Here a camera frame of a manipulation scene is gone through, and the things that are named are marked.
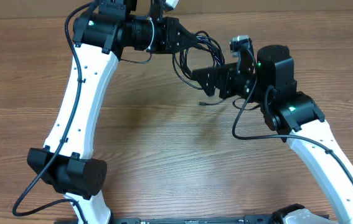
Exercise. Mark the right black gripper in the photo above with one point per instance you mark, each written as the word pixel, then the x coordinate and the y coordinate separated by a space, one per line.
pixel 211 72

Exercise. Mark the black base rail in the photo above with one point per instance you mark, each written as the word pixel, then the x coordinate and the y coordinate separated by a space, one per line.
pixel 246 219

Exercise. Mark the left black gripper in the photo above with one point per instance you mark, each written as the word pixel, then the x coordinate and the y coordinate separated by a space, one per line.
pixel 171 27

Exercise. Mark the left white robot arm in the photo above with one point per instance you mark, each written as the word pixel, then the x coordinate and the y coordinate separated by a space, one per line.
pixel 97 33

